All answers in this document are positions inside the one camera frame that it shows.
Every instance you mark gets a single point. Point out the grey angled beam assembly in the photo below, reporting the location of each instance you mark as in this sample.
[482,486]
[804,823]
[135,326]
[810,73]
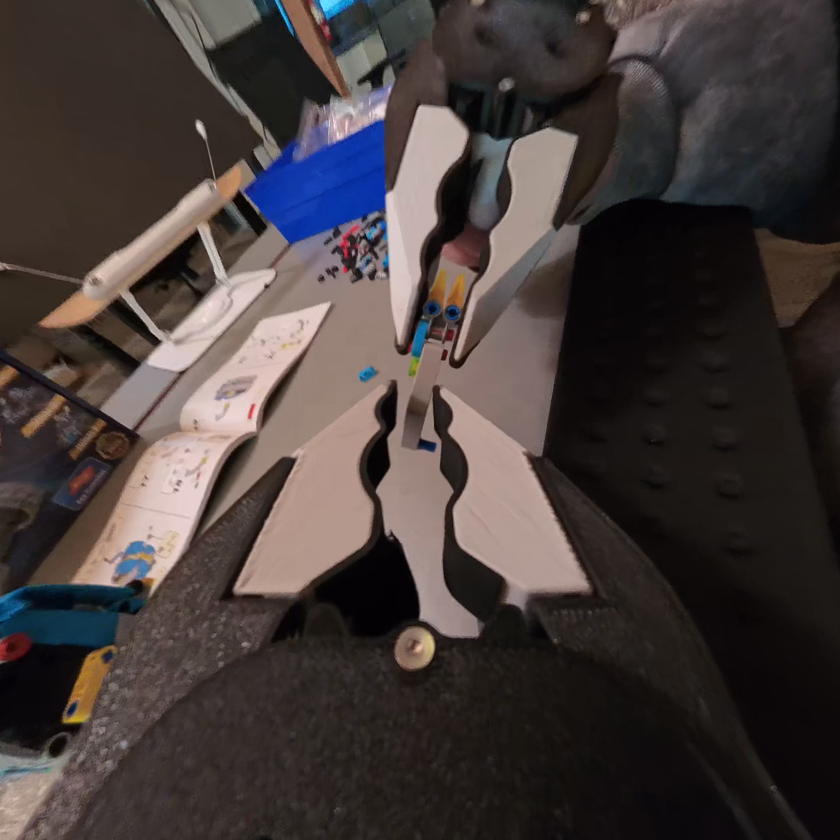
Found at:
[423,394]

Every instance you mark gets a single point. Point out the person's right hand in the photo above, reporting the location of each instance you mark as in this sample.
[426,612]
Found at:
[467,248]

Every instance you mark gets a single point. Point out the wooden support post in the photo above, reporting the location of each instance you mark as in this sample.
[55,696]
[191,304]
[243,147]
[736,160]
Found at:
[321,46]

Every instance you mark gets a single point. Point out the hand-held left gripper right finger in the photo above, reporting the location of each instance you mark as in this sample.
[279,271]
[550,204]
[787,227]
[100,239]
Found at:
[518,525]

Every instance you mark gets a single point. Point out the pile of loose brick pieces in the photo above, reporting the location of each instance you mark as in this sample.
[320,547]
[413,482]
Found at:
[358,249]

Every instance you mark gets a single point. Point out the white desk stand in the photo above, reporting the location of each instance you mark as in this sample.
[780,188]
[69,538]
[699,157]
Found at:
[164,229]

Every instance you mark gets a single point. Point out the blue toy brick robot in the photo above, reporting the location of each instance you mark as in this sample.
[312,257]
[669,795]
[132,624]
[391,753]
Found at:
[39,656]

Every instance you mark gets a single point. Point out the clear plastic bag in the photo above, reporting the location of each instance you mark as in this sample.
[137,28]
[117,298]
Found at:
[341,118]

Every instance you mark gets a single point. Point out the white instruction booklet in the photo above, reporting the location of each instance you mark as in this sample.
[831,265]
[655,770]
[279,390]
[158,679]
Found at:
[170,472]

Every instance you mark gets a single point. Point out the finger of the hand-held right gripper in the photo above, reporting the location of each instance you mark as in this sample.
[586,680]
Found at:
[413,210]
[531,197]

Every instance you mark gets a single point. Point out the small blue brick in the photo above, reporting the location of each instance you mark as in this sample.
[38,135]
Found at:
[367,373]

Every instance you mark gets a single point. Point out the yellow twin cone piece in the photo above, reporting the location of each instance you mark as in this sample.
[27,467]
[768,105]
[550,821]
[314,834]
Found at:
[441,292]

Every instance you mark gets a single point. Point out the grey desk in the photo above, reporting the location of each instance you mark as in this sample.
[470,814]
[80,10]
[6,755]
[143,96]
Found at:
[328,407]

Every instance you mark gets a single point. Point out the dark robot kit box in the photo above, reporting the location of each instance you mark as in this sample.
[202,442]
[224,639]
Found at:
[46,459]

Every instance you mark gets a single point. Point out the blue storage bin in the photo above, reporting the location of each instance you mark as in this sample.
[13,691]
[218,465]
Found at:
[321,184]

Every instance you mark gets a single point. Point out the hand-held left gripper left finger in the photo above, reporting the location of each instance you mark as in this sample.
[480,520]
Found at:
[308,525]

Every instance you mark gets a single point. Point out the black partition board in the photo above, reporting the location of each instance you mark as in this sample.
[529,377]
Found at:
[98,98]

